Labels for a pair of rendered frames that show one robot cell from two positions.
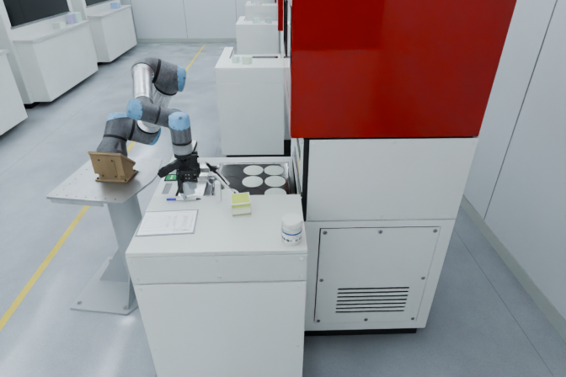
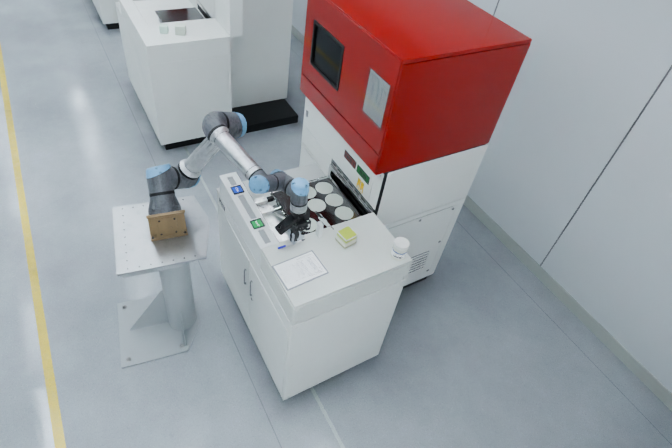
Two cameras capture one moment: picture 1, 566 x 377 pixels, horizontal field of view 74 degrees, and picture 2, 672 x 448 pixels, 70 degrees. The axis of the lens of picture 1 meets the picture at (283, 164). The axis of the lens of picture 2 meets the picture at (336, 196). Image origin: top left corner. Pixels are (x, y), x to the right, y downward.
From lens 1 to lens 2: 1.37 m
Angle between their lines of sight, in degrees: 31
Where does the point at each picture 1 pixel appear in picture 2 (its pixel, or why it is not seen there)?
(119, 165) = (181, 220)
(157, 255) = (316, 299)
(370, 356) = (403, 307)
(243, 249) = (373, 273)
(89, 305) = (141, 357)
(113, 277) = (147, 322)
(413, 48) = (464, 98)
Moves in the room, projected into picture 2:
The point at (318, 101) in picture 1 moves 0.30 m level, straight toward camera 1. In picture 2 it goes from (399, 145) to (432, 188)
